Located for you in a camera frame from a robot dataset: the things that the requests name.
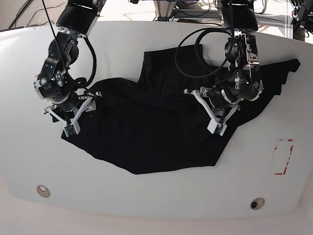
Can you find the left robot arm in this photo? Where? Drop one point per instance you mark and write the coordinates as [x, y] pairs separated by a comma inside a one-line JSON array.
[[243, 81]]

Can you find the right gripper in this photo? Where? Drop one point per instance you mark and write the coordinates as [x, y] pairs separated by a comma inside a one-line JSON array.
[[70, 110]]

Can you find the left table grommet hole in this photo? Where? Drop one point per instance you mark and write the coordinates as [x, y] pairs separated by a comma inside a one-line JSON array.
[[43, 191]]

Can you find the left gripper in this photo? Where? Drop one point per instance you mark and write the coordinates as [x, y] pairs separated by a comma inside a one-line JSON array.
[[218, 102]]

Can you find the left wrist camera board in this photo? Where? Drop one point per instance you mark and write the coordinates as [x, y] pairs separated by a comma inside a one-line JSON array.
[[216, 128]]

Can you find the red tape rectangle marking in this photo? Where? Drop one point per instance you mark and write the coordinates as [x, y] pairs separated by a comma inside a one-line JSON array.
[[281, 156]]

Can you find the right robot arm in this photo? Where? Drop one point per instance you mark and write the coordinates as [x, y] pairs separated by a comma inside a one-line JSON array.
[[54, 82]]

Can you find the right table grommet hole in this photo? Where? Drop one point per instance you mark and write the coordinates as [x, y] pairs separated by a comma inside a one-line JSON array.
[[257, 203]]

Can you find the table grommet hole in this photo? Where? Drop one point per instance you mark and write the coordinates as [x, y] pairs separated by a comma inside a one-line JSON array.
[[257, 203], [43, 191]]

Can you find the black t-shirt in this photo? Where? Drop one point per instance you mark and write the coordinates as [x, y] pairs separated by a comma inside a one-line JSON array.
[[151, 126]]

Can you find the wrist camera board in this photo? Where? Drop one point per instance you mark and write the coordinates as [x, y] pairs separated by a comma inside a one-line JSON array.
[[71, 129], [216, 128]]

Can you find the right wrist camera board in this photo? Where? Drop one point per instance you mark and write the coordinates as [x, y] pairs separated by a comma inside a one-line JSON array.
[[71, 129]]

